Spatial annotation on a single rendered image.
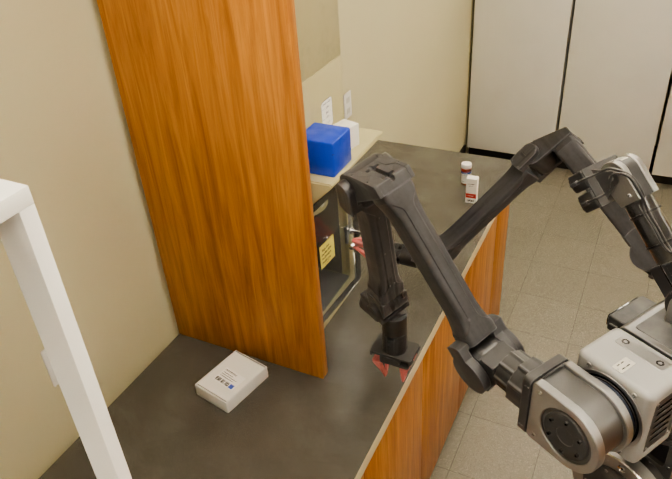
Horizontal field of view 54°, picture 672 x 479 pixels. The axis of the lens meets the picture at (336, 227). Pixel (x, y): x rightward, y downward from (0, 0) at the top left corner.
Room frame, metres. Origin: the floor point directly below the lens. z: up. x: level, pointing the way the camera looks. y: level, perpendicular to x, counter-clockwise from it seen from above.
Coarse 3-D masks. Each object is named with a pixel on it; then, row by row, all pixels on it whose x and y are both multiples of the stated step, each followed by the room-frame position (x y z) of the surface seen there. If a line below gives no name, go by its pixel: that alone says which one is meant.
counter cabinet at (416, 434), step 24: (504, 216) 2.41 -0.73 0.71; (504, 240) 2.46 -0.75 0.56; (480, 264) 2.08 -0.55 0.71; (480, 288) 2.10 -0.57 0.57; (432, 360) 1.57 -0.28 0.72; (432, 384) 1.58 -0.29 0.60; (456, 384) 1.85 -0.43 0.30; (408, 408) 1.38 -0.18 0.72; (432, 408) 1.59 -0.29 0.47; (456, 408) 1.87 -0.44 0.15; (408, 432) 1.38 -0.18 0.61; (432, 432) 1.59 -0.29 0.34; (384, 456) 1.21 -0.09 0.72; (408, 456) 1.38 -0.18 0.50; (432, 456) 1.60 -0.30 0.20
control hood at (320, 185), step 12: (360, 132) 1.65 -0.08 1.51; (372, 132) 1.64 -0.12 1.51; (360, 144) 1.57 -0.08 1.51; (372, 144) 1.58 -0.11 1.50; (360, 156) 1.51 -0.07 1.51; (348, 168) 1.45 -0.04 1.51; (312, 180) 1.39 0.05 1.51; (324, 180) 1.39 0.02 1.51; (336, 180) 1.39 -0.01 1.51; (312, 192) 1.39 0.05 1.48; (324, 192) 1.37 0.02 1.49
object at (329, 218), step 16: (336, 192) 1.58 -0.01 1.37; (320, 208) 1.51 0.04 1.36; (336, 208) 1.57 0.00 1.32; (320, 224) 1.50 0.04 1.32; (336, 224) 1.57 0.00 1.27; (352, 224) 1.64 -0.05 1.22; (320, 240) 1.50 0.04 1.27; (336, 240) 1.56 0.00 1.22; (336, 256) 1.56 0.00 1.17; (352, 256) 1.64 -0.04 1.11; (320, 272) 1.48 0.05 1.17; (336, 272) 1.55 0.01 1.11; (352, 272) 1.63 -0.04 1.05; (320, 288) 1.48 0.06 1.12; (336, 288) 1.55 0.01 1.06; (352, 288) 1.63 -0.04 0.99; (336, 304) 1.54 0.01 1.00
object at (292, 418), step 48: (384, 144) 2.73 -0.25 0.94; (432, 192) 2.27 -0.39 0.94; (480, 192) 2.25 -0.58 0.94; (480, 240) 1.93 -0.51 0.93; (336, 336) 1.47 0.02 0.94; (432, 336) 1.47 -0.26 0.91; (144, 384) 1.33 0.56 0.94; (192, 384) 1.32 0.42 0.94; (288, 384) 1.29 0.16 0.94; (336, 384) 1.28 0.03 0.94; (384, 384) 1.27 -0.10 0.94; (144, 432) 1.16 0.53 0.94; (192, 432) 1.15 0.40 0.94; (240, 432) 1.14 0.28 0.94; (288, 432) 1.13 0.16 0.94; (336, 432) 1.12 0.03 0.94; (384, 432) 1.14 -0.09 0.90
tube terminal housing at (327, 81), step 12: (336, 60) 1.68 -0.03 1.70; (324, 72) 1.61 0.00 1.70; (336, 72) 1.67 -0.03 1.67; (312, 84) 1.56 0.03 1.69; (324, 84) 1.61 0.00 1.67; (336, 84) 1.67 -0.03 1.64; (312, 96) 1.55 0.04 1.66; (324, 96) 1.61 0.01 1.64; (336, 96) 1.66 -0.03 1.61; (312, 108) 1.55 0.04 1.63; (336, 108) 1.66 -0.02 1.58; (312, 120) 1.54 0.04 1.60; (336, 120) 1.66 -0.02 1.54; (324, 324) 1.51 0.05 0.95
